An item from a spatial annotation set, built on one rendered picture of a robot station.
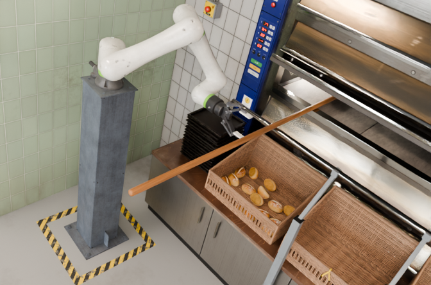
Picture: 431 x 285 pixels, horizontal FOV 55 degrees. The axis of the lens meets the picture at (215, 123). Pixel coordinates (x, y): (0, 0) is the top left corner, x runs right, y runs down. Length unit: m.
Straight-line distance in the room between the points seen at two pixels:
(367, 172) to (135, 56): 1.44
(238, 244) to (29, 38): 1.67
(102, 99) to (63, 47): 0.58
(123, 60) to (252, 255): 1.32
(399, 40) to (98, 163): 1.71
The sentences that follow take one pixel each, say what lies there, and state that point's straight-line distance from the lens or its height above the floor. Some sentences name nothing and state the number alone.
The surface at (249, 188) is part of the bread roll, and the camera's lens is 2.63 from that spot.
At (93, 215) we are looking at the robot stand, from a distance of 2.72.
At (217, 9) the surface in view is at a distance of 2.80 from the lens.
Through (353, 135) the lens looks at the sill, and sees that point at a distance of 2.46.
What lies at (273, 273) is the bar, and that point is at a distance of 2.37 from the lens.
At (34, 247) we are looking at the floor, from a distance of 3.00.
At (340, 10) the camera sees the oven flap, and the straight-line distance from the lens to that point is 2.34.
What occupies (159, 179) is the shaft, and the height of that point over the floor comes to 1.20.
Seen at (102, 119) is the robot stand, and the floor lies 1.05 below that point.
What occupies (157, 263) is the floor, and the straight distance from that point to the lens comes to 2.93.
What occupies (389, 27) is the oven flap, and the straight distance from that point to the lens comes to 2.25.
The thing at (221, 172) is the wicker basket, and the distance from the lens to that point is 2.66.
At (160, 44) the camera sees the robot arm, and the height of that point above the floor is 1.54.
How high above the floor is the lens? 2.34
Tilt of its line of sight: 33 degrees down
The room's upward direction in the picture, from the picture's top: 15 degrees clockwise
